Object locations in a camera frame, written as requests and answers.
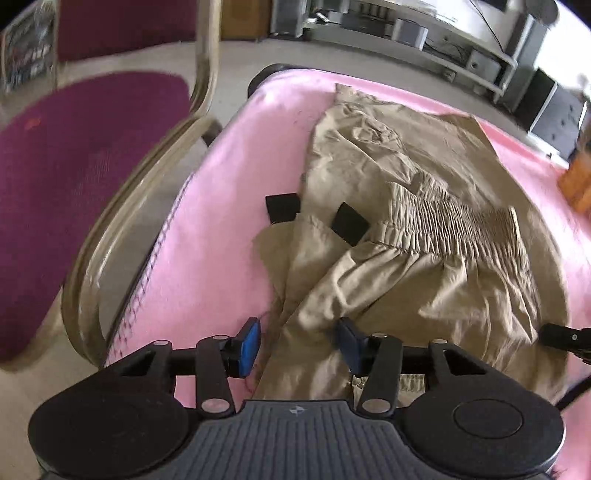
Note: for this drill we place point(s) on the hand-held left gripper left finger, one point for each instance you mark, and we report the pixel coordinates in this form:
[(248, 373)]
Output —
[(249, 346)]

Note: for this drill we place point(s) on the round grey fan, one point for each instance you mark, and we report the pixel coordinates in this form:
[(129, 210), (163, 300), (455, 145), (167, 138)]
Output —
[(544, 8)]

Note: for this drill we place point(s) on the white tv stand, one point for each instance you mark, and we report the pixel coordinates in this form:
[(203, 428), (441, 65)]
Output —
[(443, 50)]

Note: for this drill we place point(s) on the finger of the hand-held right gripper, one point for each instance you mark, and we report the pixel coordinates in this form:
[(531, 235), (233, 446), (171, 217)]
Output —
[(565, 337)]

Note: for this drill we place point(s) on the silver media box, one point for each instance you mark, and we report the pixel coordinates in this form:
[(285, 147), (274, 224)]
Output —
[(408, 32)]

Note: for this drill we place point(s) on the printed poster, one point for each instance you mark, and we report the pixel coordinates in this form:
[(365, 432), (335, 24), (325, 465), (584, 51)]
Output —
[(27, 46)]

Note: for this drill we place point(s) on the khaki pants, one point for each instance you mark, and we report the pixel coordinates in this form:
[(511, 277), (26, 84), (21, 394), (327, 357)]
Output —
[(406, 258)]

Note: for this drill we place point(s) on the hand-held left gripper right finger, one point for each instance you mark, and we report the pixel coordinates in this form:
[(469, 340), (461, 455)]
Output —
[(347, 344)]

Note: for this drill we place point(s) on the pink blanket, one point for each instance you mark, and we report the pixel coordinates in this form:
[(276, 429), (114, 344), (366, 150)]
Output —
[(221, 203)]

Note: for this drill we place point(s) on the grey drawer cabinet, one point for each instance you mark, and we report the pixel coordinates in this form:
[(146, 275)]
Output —
[(561, 122)]

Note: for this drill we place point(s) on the maroon chair with beige frame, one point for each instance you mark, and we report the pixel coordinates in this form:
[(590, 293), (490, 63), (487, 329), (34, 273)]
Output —
[(69, 184)]

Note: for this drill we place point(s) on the orange plush toy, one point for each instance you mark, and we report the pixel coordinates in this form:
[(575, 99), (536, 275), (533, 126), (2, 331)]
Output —
[(577, 182)]

